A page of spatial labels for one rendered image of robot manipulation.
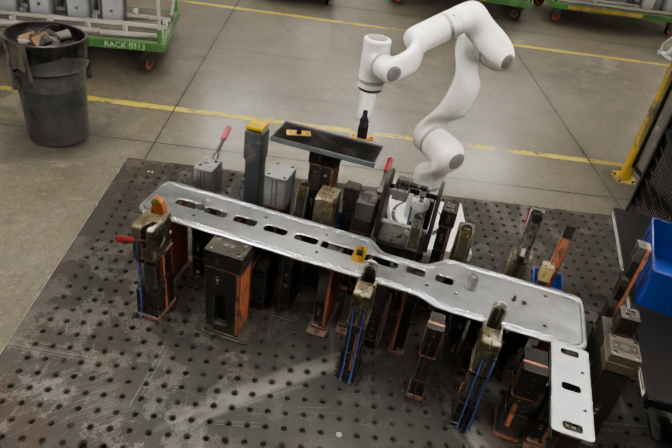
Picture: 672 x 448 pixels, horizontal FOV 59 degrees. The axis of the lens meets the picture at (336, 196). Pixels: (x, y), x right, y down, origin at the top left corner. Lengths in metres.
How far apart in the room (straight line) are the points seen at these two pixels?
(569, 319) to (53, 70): 3.26
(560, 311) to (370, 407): 0.61
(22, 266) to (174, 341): 1.59
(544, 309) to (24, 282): 2.43
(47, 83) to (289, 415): 2.91
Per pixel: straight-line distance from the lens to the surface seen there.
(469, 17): 1.97
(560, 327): 1.78
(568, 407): 1.59
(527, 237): 1.84
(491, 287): 1.81
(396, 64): 1.77
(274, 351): 1.88
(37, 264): 3.37
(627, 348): 1.72
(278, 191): 1.91
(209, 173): 2.00
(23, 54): 4.03
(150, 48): 5.34
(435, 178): 2.25
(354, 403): 1.79
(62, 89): 4.14
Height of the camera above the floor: 2.11
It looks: 33 degrees down
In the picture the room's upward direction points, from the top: 9 degrees clockwise
